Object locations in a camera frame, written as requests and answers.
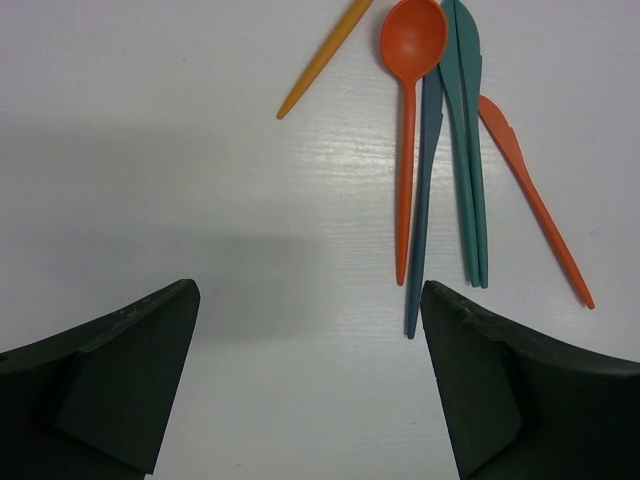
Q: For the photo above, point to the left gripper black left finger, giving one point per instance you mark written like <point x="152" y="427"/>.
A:
<point x="94" y="401"/>

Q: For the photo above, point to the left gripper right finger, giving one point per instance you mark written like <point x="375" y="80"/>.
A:
<point x="520" y="404"/>

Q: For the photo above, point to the dark blue knife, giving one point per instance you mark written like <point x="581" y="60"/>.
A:
<point x="431" y="111"/>

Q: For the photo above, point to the orange spoon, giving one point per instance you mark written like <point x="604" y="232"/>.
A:
<point x="413" y="40"/>

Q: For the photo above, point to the yellow spoon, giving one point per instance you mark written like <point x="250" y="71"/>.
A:
<point x="335" y="39"/>

